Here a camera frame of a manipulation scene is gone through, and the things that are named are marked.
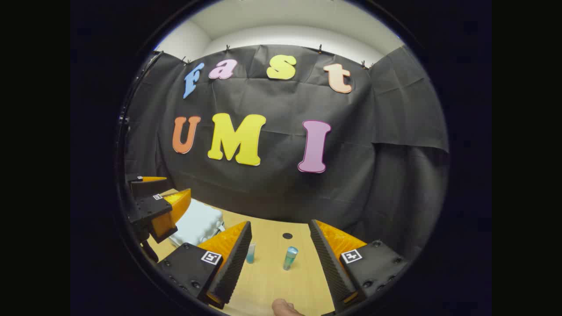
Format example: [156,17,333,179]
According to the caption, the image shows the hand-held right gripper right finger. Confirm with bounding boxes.
[308,219,409,313]

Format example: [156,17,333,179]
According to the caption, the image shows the black backdrop cloth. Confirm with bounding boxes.
[124,44,449,264]

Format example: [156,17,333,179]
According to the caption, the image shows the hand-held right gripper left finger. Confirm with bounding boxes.
[157,221,253,309]

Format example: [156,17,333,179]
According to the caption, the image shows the teal skin care bottle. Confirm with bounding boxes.
[283,246,299,271]

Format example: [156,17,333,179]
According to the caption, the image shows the white hard-shell suitcase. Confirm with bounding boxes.
[169,200,227,249]

